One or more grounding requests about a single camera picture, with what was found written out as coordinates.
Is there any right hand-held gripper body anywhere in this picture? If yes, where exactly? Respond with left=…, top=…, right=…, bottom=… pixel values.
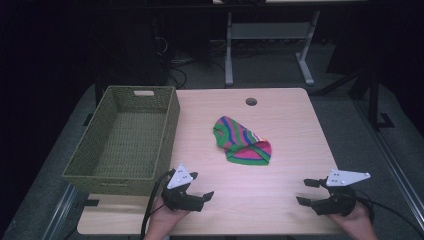
left=311, top=169, right=372, bottom=217

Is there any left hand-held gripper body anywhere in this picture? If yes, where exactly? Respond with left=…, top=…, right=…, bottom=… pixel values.
left=161, top=163, right=205, bottom=213

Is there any striped knitted garment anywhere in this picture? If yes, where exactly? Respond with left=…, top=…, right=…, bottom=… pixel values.
left=213, top=115, right=273, bottom=166

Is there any green woven basket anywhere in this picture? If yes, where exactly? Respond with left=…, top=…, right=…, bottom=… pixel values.
left=62, top=85, right=181, bottom=197

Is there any person's left hand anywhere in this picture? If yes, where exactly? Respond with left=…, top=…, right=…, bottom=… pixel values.
left=143, top=195, right=192, bottom=240

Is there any person's right hand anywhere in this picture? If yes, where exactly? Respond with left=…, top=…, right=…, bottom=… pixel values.
left=326, top=201, right=379, bottom=240

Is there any black metal stand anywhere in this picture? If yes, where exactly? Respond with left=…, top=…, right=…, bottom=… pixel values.
left=346, top=66, right=396, bottom=132

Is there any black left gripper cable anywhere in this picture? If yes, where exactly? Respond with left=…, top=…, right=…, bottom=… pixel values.
left=140, top=169, right=176, bottom=240

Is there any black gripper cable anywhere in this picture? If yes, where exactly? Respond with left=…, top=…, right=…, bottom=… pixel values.
left=140, top=169, right=176, bottom=240
left=353, top=189, right=424, bottom=238

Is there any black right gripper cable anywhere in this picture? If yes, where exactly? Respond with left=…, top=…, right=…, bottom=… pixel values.
left=353, top=189, right=424, bottom=238

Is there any tangle of floor cables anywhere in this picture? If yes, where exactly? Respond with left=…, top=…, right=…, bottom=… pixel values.
left=153, top=19, right=228, bottom=90

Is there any grey metal table frame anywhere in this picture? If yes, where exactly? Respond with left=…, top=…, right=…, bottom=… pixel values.
left=224, top=9, right=322, bottom=87

